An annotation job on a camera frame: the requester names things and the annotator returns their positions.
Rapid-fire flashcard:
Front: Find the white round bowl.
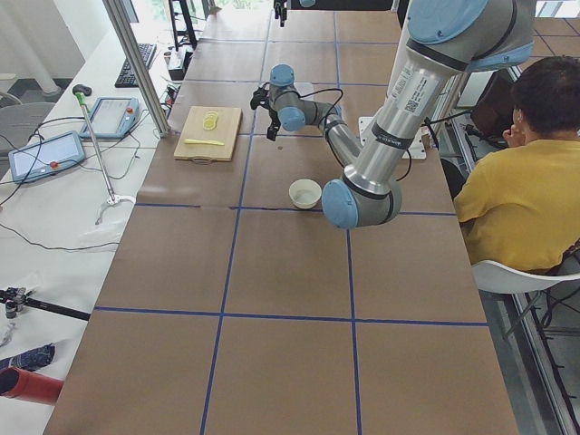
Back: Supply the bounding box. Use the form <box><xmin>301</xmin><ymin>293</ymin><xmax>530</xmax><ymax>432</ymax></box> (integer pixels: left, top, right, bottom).
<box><xmin>288</xmin><ymin>179</ymin><xmax>322</xmax><ymax>209</ymax></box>

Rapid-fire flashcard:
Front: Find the grabber stick green handle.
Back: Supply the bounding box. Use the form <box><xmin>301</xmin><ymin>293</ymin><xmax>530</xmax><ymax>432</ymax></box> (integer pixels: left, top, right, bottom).
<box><xmin>72</xmin><ymin>84</ymin><xmax>136</xmax><ymax>225</ymax></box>

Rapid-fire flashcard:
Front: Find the clear plastic egg box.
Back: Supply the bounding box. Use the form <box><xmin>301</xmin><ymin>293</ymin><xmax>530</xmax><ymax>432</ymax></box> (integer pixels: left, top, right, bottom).
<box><xmin>294</xmin><ymin>82</ymin><xmax>314</xmax><ymax>100</ymax></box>

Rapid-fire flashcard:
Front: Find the black keyboard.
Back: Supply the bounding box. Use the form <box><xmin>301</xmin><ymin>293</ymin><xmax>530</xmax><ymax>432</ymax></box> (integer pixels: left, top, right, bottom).
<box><xmin>113</xmin><ymin>43</ymin><xmax>158</xmax><ymax>89</ymax></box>

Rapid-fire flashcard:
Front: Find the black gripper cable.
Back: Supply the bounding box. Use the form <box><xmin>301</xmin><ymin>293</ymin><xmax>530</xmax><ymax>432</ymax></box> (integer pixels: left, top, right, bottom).
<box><xmin>298</xmin><ymin>88</ymin><xmax>345</xmax><ymax>132</ymax></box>

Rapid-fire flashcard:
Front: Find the white chair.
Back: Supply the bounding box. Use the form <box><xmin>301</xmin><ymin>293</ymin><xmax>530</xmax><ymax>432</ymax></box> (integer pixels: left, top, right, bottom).
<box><xmin>470</xmin><ymin>239</ymin><xmax>580</xmax><ymax>341</ymax></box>

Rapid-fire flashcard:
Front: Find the person in yellow shirt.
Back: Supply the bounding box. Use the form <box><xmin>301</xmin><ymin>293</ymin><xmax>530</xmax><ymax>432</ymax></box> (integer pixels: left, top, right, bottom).
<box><xmin>450</xmin><ymin>56</ymin><xmax>579</xmax><ymax>274</ymax></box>

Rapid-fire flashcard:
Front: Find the yellow plastic knife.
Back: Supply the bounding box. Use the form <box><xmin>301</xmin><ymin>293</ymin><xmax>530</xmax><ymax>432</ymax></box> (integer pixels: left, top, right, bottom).
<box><xmin>183</xmin><ymin>139</ymin><xmax>225</xmax><ymax>146</ymax></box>

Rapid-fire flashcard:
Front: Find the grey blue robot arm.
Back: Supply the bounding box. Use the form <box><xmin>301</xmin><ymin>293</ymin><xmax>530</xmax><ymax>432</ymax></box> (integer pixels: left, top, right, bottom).
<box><xmin>273</xmin><ymin>0</ymin><xmax>316</xmax><ymax>28</ymax></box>
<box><xmin>250</xmin><ymin>1</ymin><xmax>536</xmax><ymax>229</ymax></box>

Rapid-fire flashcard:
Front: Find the far blue teach pendant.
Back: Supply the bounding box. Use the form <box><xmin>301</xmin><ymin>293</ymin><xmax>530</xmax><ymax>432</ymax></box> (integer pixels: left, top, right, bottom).
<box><xmin>87</xmin><ymin>97</ymin><xmax>140</xmax><ymax>141</ymax></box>

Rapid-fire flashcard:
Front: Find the black tripod camera mount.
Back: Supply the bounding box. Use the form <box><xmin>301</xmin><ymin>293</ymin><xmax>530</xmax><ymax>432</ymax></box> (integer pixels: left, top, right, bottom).
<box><xmin>1</xmin><ymin>287</ymin><xmax>91</xmax><ymax>321</ymax></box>

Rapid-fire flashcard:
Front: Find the red cylinder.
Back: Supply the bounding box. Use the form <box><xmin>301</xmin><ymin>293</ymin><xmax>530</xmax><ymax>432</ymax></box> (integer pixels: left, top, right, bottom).
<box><xmin>1</xmin><ymin>367</ymin><xmax>63</xmax><ymax>405</ymax></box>

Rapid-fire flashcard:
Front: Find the near blue teach pendant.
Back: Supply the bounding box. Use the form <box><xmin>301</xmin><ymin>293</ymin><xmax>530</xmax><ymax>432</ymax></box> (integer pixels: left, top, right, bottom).
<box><xmin>8</xmin><ymin>131</ymin><xmax>85</xmax><ymax>184</ymax></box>

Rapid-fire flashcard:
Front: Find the aluminium frame post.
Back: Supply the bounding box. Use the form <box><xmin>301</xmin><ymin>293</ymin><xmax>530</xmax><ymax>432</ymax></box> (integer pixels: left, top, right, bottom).
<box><xmin>102</xmin><ymin>0</ymin><xmax>170</xmax><ymax>138</ymax></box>

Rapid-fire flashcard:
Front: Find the bamboo cutting board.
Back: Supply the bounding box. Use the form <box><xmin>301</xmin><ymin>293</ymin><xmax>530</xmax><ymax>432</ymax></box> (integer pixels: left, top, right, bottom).
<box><xmin>173</xmin><ymin>106</ymin><xmax>242</xmax><ymax>162</ymax></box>

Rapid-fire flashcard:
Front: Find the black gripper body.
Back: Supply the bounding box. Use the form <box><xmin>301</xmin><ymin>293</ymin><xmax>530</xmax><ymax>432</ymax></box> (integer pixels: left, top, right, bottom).
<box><xmin>273</xmin><ymin>0</ymin><xmax>287</xmax><ymax>27</ymax></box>
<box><xmin>251</xmin><ymin>83</ymin><xmax>280</xmax><ymax>140</ymax></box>

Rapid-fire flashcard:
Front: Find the blue teach pendant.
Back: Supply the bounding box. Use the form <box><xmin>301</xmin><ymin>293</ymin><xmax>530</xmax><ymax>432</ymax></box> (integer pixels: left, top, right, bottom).
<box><xmin>87</xmin><ymin>97</ymin><xmax>140</xmax><ymax>141</ymax></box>
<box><xmin>8</xmin><ymin>131</ymin><xmax>85</xmax><ymax>184</ymax></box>

